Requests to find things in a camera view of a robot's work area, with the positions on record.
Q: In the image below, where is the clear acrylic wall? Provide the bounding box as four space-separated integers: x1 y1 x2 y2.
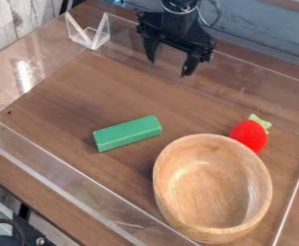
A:
107 14 299 135
0 109 201 246

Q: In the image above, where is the clear acrylic corner bracket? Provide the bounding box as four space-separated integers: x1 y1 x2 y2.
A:
65 12 111 50

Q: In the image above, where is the clear acrylic front wall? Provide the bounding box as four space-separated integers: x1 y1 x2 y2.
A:
0 109 201 246

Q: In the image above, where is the red toy strawberry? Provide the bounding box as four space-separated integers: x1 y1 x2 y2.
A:
229 113 273 154

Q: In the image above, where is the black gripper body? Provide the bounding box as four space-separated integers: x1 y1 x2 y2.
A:
137 12 217 62

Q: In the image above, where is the clear acrylic back wall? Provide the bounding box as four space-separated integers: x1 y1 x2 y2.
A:
107 14 299 135

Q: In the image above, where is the black clamp under table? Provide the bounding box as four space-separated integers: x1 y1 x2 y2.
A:
0 210 57 246

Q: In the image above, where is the wooden bowl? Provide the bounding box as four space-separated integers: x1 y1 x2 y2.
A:
153 134 273 244

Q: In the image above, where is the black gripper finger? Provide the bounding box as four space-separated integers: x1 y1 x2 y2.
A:
143 37 161 62
182 52 201 77

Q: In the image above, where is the green rectangular block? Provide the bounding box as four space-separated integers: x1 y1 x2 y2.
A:
93 115 162 152

